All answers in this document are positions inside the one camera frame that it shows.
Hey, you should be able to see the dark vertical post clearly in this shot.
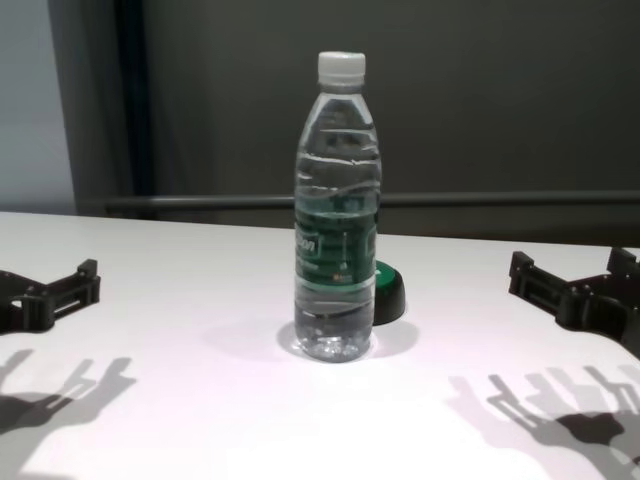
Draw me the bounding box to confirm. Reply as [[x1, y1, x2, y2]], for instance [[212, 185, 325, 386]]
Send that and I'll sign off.
[[113, 0, 154, 221]]

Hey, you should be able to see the clear water bottle green label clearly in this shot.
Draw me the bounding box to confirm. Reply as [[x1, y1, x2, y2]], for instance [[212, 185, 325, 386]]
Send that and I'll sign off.
[[292, 50, 384, 364]]

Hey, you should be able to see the green buzzer button black base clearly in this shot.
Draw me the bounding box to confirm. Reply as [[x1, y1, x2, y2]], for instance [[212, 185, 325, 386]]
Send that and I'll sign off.
[[372, 259, 407, 327]]

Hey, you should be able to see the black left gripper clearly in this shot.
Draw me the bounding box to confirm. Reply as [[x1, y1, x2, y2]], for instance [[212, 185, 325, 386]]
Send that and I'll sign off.
[[0, 258, 101, 337]]

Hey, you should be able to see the grey horizontal rail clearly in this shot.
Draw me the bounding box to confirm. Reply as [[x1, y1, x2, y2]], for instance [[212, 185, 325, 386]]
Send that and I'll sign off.
[[104, 193, 640, 212]]

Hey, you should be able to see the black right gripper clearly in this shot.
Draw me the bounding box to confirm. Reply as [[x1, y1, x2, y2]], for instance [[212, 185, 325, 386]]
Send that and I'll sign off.
[[508, 247, 640, 360]]

